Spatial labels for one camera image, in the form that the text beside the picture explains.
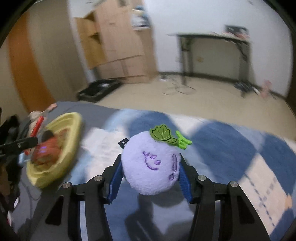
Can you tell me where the purple plush toy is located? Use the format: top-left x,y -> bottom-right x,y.
121,124 -> 192,195

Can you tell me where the red white tube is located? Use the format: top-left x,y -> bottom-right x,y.
24,116 -> 45,156

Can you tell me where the yellow oval plastic tray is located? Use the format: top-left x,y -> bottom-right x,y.
26,113 -> 83,189

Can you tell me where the blue white checkered rug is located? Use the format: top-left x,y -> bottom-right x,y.
69,105 -> 295,240

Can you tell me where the black open case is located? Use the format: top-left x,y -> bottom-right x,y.
76,79 -> 123,103

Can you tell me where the wooden wardrobe cabinet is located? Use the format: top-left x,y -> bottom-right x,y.
74,1 -> 158,83

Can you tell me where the black folding table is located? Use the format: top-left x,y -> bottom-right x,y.
170,33 -> 253,97

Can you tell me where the white plastic bag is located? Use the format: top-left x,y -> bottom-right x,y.
131,6 -> 151,31

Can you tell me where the black power cable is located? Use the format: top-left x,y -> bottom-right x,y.
162,77 -> 197,96

